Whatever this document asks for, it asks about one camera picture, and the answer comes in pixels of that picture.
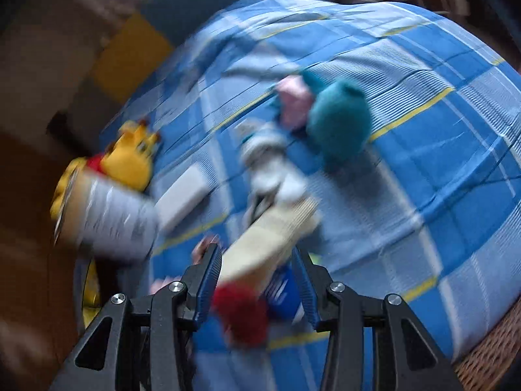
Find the white milk powder can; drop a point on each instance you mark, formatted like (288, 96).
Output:
(101, 218)

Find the teal plush toy pink dress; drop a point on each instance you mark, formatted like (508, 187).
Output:
(335, 116)

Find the grey yellow blue headboard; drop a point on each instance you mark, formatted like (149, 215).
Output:
(145, 40)

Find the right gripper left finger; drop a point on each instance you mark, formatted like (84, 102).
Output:
(150, 333)

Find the red haired doll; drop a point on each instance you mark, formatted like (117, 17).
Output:
(243, 314)

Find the blue plaid bed sheet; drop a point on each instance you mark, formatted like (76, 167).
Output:
(406, 128)

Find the blue white box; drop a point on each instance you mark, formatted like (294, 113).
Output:
(282, 296)

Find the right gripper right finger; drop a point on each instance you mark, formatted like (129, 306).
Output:
(362, 330)

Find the white sponge block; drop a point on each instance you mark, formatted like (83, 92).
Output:
(182, 197)

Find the wicker chair back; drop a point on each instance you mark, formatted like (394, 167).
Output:
(494, 364)

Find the cream knit sock bundle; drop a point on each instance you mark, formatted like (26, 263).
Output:
(266, 245)

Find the grey white sock bundle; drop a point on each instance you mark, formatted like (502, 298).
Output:
(271, 174)

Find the yellow giraffe plush toy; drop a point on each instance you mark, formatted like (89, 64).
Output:
(129, 160)

